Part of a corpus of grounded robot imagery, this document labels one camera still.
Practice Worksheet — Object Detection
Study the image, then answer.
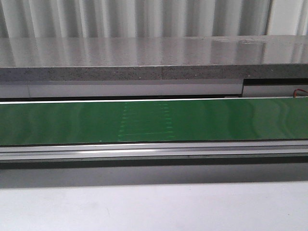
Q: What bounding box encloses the green conveyor belt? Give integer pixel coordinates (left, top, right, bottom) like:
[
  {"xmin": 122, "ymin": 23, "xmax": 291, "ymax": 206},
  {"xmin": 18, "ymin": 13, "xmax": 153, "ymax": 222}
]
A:
[{"xmin": 0, "ymin": 98, "xmax": 308, "ymax": 146}]

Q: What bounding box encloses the grey speckled stone counter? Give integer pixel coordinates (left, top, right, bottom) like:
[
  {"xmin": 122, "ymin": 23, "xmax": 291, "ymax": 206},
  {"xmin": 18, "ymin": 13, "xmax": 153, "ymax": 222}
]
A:
[{"xmin": 0, "ymin": 35, "xmax": 308, "ymax": 99}]

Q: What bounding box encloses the white pleated curtain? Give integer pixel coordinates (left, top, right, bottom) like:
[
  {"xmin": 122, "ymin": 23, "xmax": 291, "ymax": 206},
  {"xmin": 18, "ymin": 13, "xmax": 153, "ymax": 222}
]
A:
[{"xmin": 0, "ymin": 0, "xmax": 308, "ymax": 38}]

